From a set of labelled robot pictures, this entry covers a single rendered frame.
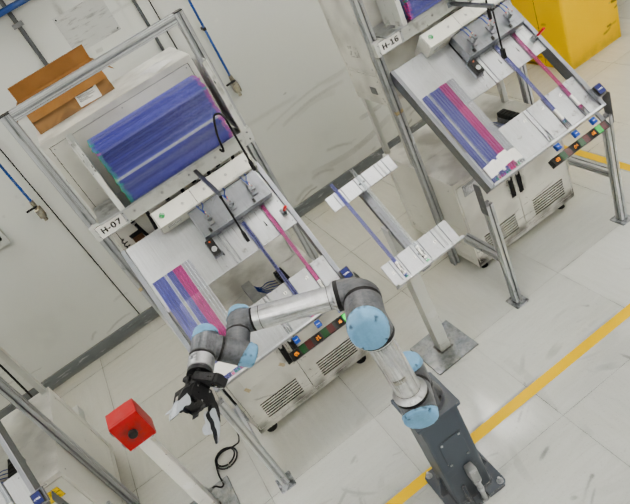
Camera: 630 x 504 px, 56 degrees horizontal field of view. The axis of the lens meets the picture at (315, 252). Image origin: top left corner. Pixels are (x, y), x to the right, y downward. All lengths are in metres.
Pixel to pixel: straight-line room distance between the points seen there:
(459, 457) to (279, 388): 1.01
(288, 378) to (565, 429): 1.26
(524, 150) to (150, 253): 1.70
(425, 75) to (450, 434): 1.60
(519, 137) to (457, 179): 0.37
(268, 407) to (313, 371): 0.28
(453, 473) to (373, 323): 0.96
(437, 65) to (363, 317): 1.61
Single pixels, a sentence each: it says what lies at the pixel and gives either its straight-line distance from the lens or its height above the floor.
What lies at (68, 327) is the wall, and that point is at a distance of 4.43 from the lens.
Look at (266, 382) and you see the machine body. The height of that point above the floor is 0.32.
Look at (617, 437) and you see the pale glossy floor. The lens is 2.69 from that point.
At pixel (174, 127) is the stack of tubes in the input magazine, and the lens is 2.47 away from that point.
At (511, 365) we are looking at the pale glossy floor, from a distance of 2.95.
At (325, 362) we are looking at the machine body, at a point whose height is 0.19.
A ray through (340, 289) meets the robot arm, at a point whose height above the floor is 1.19.
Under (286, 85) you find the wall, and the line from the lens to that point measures 4.26.
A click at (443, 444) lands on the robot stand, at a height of 0.40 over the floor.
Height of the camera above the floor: 2.28
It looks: 34 degrees down
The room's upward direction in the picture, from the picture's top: 29 degrees counter-clockwise
